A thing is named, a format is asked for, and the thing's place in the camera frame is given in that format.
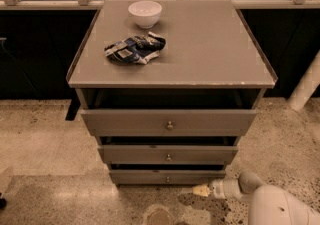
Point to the grey top drawer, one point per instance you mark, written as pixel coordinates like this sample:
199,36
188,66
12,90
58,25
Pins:
167,122

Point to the white pillar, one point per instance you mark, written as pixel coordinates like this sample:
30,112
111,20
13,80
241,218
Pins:
306,86

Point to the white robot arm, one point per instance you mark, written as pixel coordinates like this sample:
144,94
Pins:
267,204

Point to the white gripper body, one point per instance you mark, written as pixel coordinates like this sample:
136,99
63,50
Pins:
216,189

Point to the crumpled blue snack bag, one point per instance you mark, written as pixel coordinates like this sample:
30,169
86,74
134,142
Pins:
138,49

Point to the grey bottom drawer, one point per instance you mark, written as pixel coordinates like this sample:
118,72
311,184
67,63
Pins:
164,177

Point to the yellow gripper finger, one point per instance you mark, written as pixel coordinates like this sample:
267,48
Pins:
201,190

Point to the white ceramic bowl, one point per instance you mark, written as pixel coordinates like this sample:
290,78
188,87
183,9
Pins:
145,13

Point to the grey wooden drawer cabinet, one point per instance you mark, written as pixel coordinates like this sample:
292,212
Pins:
210,61

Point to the grey drawer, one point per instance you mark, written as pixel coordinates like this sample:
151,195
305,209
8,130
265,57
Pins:
164,177
167,122
167,154

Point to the grey middle drawer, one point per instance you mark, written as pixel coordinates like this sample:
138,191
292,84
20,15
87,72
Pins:
167,154

